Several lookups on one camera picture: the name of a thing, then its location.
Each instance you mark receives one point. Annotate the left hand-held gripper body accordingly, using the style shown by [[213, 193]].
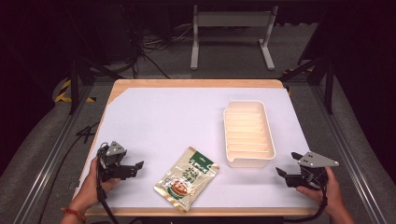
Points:
[[113, 157]]

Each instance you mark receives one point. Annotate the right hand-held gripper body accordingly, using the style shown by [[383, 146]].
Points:
[[314, 160]]

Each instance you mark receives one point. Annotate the beige green sauce packet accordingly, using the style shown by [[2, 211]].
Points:
[[186, 179]]

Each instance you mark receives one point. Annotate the white plastic basket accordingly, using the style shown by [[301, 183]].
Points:
[[247, 133]]

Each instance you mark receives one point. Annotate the person's right hand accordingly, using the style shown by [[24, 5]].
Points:
[[333, 194]]

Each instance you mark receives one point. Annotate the person's left hand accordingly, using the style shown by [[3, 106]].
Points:
[[88, 189]]

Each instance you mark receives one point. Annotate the white paper sheet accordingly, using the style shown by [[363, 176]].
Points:
[[162, 124]]

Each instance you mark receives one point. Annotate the black metal stand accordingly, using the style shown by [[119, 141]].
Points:
[[329, 90], [74, 87]]

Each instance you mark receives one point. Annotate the yellow black hazard tape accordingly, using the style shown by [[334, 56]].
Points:
[[63, 93]]

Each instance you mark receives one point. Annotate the aluminium floor rail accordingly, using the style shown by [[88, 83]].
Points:
[[348, 168], [46, 168]]

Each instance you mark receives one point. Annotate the white metal frame stand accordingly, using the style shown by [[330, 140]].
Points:
[[232, 19]]

